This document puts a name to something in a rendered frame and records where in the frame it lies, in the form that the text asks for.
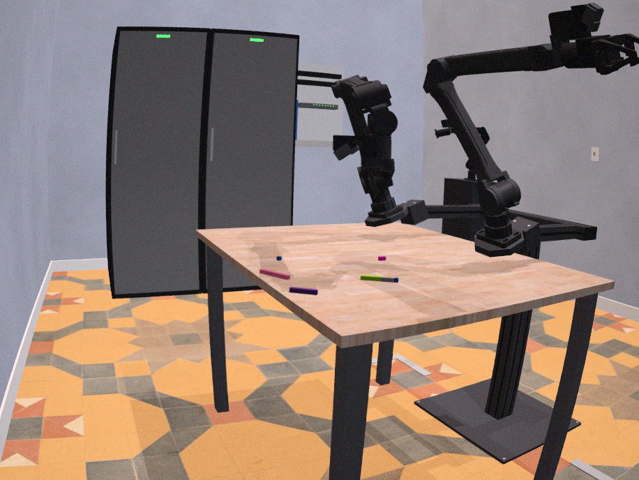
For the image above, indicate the purple rod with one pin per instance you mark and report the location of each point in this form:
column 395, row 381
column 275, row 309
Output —
column 303, row 290

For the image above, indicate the pink rod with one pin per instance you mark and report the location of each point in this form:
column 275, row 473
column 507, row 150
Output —
column 275, row 274

